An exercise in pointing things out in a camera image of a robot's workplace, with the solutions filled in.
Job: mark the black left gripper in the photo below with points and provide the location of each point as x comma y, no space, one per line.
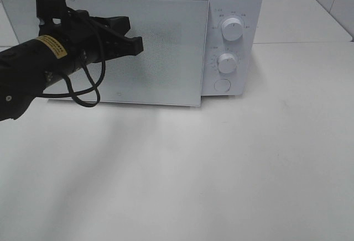
80,39

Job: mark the white timer knob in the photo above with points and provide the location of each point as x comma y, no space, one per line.
227,63

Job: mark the round white door button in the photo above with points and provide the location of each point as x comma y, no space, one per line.
222,85

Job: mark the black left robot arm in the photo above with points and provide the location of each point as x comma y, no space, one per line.
24,78

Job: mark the upper white power knob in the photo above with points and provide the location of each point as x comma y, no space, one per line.
232,28

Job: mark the white microwave oven body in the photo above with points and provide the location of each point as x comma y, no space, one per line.
215,45

